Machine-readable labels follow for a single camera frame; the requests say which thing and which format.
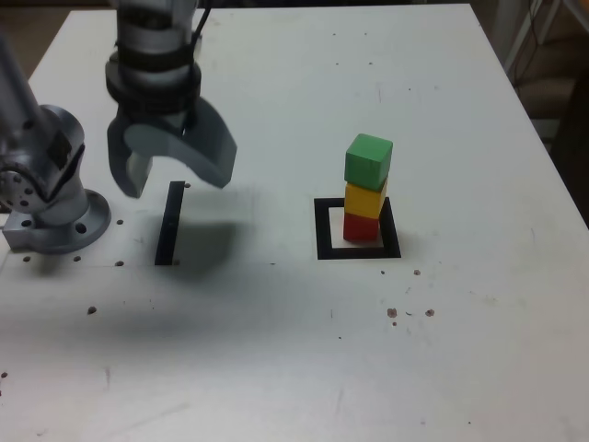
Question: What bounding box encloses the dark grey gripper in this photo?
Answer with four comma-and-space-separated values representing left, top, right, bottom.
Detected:
106, 98, 239, 200

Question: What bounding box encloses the green cube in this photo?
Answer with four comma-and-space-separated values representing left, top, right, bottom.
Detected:
343, 133, 395, 192

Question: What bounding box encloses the yellow cube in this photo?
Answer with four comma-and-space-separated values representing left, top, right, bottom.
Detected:
343, 177, 388, 220

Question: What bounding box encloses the red cube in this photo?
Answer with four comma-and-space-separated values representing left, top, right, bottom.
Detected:
342, 211, 381, 243

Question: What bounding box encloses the black tape square outline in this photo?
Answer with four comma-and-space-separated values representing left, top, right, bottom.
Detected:
313, 196, 402, 262

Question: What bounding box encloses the black tape strip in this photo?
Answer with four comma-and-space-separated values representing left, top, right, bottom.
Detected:
154, 180, 186, 267

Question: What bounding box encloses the white furniture frame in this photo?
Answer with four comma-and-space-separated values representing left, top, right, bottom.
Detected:
487, 0, 567, 77

